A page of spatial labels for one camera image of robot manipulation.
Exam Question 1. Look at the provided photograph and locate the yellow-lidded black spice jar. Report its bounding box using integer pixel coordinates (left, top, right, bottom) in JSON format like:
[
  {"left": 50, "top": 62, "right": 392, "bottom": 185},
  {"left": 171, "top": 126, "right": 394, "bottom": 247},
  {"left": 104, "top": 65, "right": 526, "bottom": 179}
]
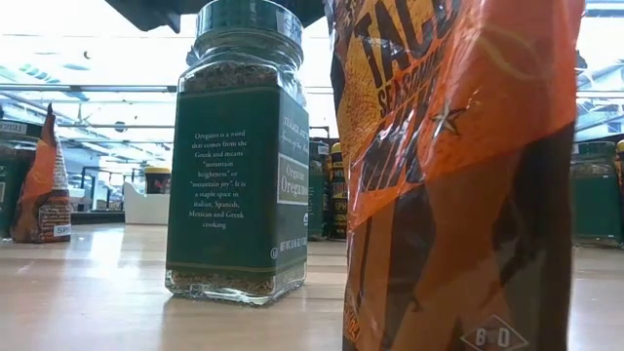
[
  {"left": 329, "top": 140, "right": 349, "bottom": 241},
  {"left": 614, "top": 139, "right": 624, "bottom": 196},
  {"left": 142, "top": 165, "right": 173, "bottom": 196}
]

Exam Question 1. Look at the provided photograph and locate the orange taco seasoning packet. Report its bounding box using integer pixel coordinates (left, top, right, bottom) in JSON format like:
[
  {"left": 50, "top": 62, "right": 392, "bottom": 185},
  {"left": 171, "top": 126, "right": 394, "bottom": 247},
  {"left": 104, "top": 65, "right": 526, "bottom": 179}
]
[
  {"left": 10, "top": 101, "right": 73, "bottom": 245},
  {"left": 325, "top": 0, "right": 586, "bottom": 351}
]

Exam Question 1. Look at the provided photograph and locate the white plastic bin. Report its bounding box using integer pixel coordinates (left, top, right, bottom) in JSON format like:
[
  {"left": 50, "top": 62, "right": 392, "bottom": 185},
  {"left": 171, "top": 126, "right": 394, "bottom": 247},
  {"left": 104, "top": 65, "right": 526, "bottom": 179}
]
[{"left": 122, "top": 180, "right": 171, "bottom": 226}]

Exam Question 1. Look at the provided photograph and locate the black metal frame rack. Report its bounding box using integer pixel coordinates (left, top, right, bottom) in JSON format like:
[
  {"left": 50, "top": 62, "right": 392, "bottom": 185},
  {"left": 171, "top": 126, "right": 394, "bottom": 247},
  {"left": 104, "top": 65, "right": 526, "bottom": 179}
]
[{"left": 79, "top": 164, "right": 146, "bottom": 212}]

